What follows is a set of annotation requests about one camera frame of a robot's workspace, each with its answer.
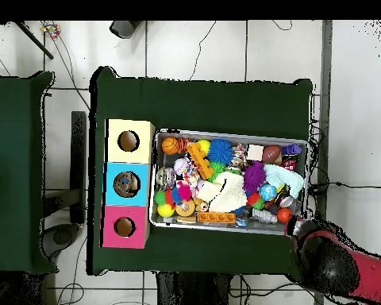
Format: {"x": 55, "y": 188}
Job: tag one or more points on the black stick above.
{"x": 32, "y": 38}

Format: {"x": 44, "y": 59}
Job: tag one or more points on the brown toy football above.
{"x": 272, "y": 153}

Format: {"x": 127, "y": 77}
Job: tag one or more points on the long orange toy brick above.
{"x": 216, "y": 218}

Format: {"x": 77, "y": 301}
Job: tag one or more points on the grey round base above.
{"x": 62, "y": 236}

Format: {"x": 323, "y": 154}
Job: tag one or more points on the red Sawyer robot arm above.
{"x": 343, "y": 267}

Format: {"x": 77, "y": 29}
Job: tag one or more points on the wooden box three holes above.
{"x": 143, "y": 155}

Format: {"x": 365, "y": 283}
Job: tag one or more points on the blue spiky ball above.
{"x": 220, "y": 151}

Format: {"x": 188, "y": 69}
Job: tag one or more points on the dark green side table cloth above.
{"x": 16, "y": 190}

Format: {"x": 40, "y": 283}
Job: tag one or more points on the light blue cloth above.
{"x": 284, "y": 180}

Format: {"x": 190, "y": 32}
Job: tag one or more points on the yellow ball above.
{"x": 204, "y": 147}

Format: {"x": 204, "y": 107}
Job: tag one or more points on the black upright bar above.
{"x": 79, "y": 165}

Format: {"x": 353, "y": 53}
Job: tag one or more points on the purple spiky ball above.
{"x": 254, "y": 178}

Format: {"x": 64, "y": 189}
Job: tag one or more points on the grey object on floor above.
{"x": 126, "y": 28}

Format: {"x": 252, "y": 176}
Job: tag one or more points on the orange toy brick round studs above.
{"x": 200, "y": 160}

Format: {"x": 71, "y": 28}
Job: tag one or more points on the small orange basketball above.
{"x": 171, "y": 145}

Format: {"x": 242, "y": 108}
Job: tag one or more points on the cream knitted cloth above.
{"x": 222, "y": 192}

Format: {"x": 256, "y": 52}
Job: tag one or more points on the red orange ball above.
{"x": 284, "y": 215}

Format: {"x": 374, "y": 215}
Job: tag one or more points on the small colourful item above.
{"x": 50, "y": 29}

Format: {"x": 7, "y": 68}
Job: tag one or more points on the clear shallow mesh bin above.
{"x": 228, "y": 134}

